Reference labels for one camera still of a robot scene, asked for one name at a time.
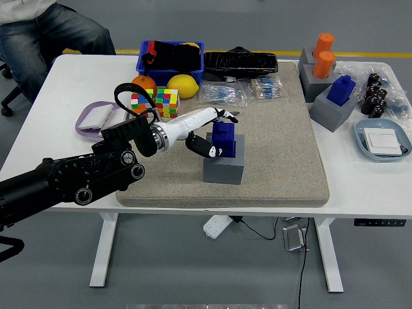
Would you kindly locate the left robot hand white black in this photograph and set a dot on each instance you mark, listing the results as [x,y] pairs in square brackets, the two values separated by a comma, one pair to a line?
[193,120]

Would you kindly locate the blue square seal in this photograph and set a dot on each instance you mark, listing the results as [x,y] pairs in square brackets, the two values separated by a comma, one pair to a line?
[223,136]
[341,91]

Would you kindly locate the grey seal holder block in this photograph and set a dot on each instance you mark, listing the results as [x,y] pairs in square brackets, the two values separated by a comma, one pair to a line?
[331,117]
[222,172]
[313,89]
[305,59]

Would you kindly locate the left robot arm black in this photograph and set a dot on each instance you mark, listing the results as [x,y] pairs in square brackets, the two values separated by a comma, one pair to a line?
[64,180]

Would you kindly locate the orange cylinder seal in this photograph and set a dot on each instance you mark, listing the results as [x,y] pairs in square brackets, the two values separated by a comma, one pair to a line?
[324,43]
[323,66]

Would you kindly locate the multicoloured puzzle cube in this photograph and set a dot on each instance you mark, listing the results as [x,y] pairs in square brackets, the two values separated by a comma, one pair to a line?
[166,101]
[136,102]

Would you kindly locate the yellow lemon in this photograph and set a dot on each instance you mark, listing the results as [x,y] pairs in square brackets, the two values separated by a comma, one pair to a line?
[181,86]

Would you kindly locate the clear bag blue resistors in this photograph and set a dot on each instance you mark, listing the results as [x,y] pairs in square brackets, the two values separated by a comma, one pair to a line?
[222,95]

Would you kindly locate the blue plastic bin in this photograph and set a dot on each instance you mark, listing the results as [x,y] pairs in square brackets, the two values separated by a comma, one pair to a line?
[162,76]

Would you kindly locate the orange fruit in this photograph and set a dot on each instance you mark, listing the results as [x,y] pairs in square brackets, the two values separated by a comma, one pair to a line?
[145,80]

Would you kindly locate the black cloth bag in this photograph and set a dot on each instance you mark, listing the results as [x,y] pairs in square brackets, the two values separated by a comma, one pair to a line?
[180,58]

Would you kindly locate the black wrapped keyboard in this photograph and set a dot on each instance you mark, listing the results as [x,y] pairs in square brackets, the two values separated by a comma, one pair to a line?
[241,64]

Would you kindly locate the yellow object in bin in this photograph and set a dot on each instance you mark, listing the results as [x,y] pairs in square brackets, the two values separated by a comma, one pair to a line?
[192,44]

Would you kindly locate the clear bag beige resistors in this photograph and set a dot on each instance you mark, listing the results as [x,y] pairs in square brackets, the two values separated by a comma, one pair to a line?
[265,87]

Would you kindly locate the beige table mat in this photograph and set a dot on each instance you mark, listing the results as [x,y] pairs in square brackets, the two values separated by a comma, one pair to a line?
[273,161]

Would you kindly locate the white power strip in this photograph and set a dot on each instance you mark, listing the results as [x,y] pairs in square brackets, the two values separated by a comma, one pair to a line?
[216,227]

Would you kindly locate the purple tray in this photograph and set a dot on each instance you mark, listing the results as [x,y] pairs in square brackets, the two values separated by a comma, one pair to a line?
[82,132]

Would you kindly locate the white table leg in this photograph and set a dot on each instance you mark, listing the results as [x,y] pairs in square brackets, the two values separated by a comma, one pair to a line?
[328,257]
[103,251]

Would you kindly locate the clear plastic bag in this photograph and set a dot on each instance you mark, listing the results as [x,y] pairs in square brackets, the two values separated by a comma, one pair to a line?
[354,69]

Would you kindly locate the black capacitor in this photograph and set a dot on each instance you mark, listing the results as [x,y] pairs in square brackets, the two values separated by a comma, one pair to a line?
[376,86]
[381,94]
[378,110]
[374,79]
[368,105]

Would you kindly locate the person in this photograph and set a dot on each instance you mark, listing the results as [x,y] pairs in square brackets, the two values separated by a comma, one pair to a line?
[32,38]

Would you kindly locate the black office chair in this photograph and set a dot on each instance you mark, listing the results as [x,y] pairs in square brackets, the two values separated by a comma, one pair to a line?
[9,96]

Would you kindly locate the blue-grey tray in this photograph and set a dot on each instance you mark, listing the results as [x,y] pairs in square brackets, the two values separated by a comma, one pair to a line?
[386,123]

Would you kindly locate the blue components in bag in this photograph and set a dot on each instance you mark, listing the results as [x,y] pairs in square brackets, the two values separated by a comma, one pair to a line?
[399,108]

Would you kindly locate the small black connector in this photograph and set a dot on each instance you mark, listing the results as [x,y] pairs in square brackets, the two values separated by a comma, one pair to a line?
[402,148]

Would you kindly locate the black table control panel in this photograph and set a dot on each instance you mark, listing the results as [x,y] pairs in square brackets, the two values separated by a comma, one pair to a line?
[380,223]

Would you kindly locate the white switch panel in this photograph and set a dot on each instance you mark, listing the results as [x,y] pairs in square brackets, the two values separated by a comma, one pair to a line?
[119,114]
[383,141]
[95,117]

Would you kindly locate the metal bracket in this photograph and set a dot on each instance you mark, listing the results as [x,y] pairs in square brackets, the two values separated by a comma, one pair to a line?
[293,238]

